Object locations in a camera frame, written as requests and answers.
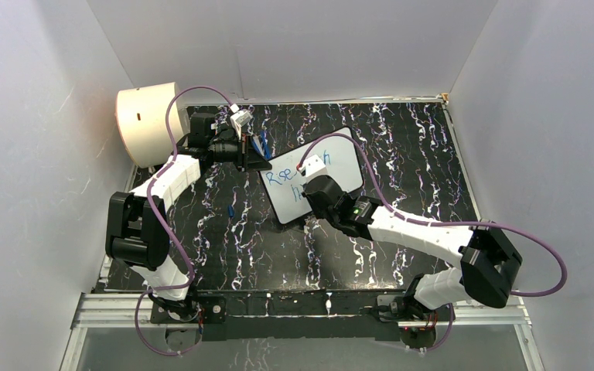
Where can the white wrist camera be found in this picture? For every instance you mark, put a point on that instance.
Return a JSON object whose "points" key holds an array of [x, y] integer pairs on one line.
{"points": [[312, 167], [240, 117]]}

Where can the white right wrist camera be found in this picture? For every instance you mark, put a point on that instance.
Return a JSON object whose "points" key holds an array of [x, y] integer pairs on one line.
{"points": [[312, 167]]}

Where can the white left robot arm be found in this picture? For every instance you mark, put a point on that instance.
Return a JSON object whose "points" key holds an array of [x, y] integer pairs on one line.
{"points": [[138, 232]]}

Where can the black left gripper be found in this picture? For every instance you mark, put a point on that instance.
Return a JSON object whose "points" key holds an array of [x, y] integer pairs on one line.
{"points": [[248, 158]]}

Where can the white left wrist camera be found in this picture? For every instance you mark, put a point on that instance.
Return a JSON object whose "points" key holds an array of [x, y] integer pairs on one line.
{"points": [[240, 117]]}

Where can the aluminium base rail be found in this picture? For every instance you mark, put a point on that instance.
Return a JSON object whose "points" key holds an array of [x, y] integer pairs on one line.
{"points": [[321, 330]]}

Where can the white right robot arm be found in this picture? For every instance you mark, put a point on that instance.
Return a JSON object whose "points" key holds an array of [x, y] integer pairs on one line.
{"points": [[484, 263]]}

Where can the cream cylindrical drum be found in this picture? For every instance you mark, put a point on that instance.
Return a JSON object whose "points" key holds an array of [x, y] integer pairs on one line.
{"points": [[141, 118]]}

